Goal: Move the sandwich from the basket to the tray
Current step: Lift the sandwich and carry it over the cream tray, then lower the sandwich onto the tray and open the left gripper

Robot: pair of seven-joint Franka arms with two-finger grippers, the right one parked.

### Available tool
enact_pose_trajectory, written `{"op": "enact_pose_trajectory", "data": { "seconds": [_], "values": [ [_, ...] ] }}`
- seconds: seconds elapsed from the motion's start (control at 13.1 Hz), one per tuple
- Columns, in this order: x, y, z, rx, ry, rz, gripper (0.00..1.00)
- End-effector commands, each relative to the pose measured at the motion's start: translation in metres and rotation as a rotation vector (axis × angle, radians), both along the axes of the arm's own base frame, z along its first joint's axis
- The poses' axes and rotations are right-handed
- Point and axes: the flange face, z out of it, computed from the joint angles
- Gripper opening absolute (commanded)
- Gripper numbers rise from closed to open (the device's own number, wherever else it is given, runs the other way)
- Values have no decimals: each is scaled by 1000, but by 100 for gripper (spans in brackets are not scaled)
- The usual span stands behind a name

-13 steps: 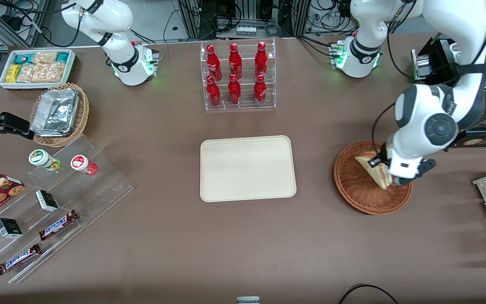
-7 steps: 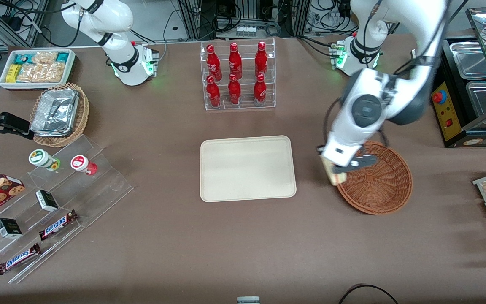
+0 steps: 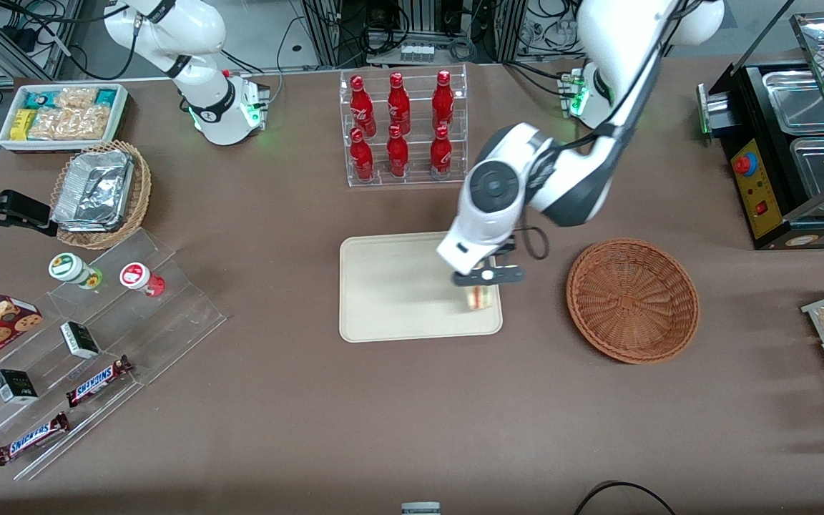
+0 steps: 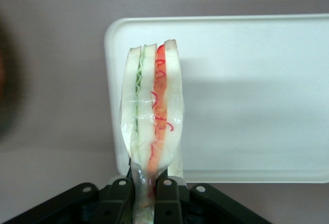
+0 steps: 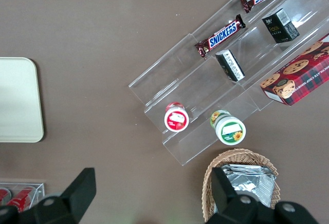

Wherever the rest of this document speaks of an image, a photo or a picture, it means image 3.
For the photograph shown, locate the aluminium frame equipment rack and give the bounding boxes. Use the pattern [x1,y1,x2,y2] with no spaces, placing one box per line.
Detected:
[301,0,527,69]

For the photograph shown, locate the small black carton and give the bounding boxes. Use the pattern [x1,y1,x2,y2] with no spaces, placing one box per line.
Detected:
[0,369,39,405]
[60,321,101,359]

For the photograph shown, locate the white plastic snack bin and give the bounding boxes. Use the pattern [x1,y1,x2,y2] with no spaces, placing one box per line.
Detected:
[0,83,129,154]

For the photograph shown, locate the aluminium foil tray stack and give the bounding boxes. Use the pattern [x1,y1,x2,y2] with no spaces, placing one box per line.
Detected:
[52,149,135,232]

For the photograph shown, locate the black cable loop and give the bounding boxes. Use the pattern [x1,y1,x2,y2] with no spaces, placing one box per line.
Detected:
[573,481,677,515]

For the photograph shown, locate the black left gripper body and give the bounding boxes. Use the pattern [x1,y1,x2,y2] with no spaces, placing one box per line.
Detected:
[476,242,520,271]

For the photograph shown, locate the Snickers chocolate bar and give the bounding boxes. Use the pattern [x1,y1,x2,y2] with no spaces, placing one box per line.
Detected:
[0,412,70,466]
[66,355,133,408]

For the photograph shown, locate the red lid white cup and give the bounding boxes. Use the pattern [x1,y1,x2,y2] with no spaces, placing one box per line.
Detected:
[119,263,166,298]

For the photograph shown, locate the red cola bottle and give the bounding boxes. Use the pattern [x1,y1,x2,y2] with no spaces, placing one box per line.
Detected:
[432,69,455,132]
[386,124,410,178]
[350,127,375,182]
[430,125,453,178]
[350,75,377,137]
[387,72,411,135]

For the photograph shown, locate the green lid white cup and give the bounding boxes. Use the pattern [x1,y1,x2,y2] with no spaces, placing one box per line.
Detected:
[49,252,104,290]

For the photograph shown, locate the black food warmer machine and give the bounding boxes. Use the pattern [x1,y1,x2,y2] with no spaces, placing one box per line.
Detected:
[697,11,824,250]

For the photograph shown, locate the beige plastic tray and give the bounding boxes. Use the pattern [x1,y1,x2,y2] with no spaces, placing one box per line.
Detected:
[339,229,504,343]

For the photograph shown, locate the clear cookie bag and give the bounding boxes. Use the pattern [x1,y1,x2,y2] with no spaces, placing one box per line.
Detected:
[69,105,112,140]
[28,107,73,141]
[54,87,98,109]

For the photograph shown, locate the yellow snack packet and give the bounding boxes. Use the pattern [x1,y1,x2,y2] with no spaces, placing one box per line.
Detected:
[10,109,37,142]

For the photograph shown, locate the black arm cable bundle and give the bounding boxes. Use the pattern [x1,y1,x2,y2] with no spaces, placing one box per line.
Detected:
[516,0,699,263]

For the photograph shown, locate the aluminium frame with cables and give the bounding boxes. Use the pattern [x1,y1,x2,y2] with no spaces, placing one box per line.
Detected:
[0,0,87,81]

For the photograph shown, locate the clear acrylic bottle rack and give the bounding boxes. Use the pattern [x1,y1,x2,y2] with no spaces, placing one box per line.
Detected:
[339,64,469,188]

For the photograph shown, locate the light oval wicker basket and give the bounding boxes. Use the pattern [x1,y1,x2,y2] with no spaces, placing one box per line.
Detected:
[49,140,152,250]

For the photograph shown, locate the brown round wicker basket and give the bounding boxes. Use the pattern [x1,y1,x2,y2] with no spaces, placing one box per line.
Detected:
[566,238,700,365]

